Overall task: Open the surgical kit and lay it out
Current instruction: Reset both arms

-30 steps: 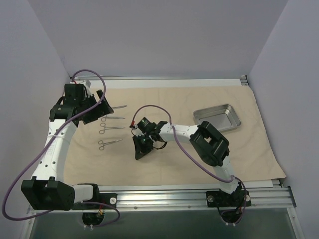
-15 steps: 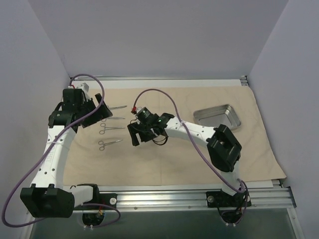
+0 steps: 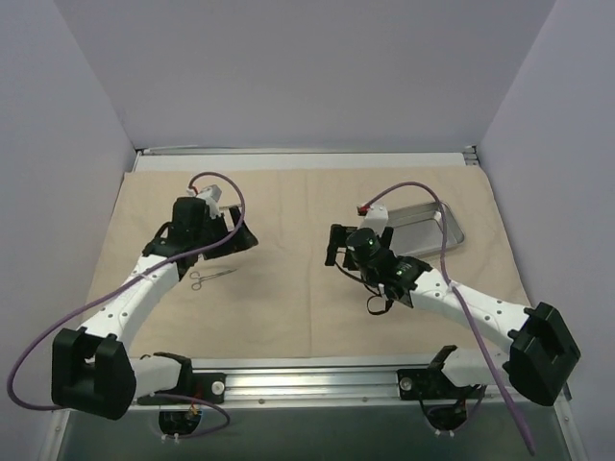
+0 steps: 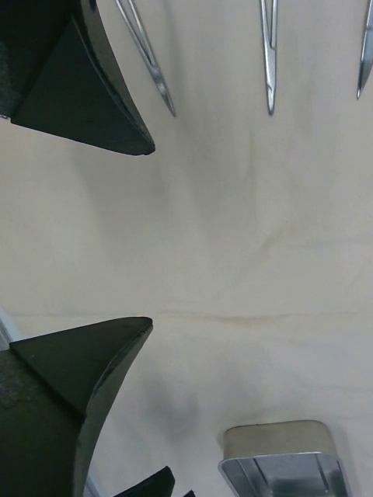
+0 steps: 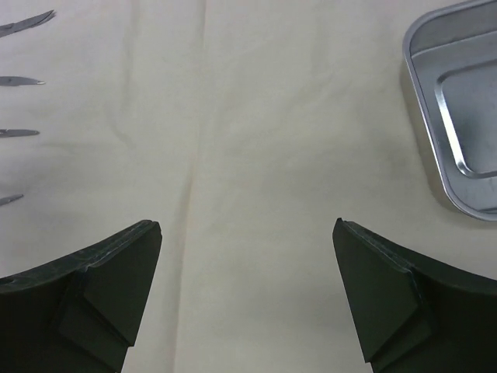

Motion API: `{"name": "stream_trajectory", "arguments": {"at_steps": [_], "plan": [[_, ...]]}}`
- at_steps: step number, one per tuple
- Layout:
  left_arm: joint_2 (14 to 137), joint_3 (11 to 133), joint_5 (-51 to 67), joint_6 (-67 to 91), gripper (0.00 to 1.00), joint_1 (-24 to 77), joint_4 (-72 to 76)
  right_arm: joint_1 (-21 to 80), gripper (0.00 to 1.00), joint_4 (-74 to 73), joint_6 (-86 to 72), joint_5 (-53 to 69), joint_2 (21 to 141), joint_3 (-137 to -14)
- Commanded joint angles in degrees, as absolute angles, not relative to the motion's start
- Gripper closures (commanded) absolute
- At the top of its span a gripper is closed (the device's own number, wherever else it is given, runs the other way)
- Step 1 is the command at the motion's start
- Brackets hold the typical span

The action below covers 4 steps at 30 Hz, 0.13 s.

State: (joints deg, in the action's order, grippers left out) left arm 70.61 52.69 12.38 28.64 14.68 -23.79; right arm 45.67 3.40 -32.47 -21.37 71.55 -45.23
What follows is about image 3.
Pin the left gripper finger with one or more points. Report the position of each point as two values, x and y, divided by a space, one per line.
235 213
246 240

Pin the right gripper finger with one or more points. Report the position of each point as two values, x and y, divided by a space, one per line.
336 240
386 237

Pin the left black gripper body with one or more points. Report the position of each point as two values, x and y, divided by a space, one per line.
223 230

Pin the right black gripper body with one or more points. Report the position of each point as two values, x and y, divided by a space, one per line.
339 241

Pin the stainless steel instrument tray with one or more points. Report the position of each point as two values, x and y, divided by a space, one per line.
418 230

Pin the beige cloth wrap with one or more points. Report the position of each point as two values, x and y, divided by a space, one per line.
282 301

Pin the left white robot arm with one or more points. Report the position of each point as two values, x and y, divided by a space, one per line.
91 369

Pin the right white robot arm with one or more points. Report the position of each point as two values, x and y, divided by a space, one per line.
540 351

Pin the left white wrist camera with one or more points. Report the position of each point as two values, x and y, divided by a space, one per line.
210 195

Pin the aluminium right side rail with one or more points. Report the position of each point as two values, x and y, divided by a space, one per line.
470 155

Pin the aluminium rail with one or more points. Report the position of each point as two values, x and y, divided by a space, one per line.
470 155
313 380

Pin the aluminium front rail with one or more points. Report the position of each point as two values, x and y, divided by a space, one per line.
313 380

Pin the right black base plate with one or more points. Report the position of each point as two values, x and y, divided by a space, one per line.
430 384

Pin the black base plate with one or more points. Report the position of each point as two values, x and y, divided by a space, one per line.
208 386
430 384

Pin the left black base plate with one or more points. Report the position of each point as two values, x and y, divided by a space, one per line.
208 386

